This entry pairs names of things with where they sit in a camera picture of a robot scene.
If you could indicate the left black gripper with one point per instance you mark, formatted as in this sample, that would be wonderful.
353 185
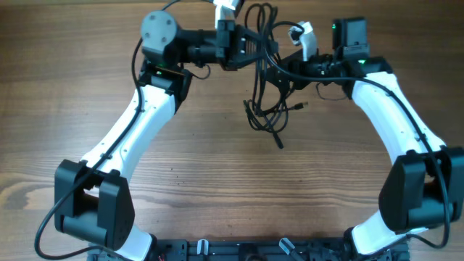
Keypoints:
232 50

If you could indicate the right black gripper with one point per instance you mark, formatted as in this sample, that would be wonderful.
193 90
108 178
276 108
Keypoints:
294 62

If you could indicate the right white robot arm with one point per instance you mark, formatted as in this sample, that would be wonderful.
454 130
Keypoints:
424 188

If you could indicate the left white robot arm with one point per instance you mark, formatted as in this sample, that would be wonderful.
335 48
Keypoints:
93 201

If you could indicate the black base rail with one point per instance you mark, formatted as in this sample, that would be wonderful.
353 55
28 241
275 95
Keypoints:
326 249

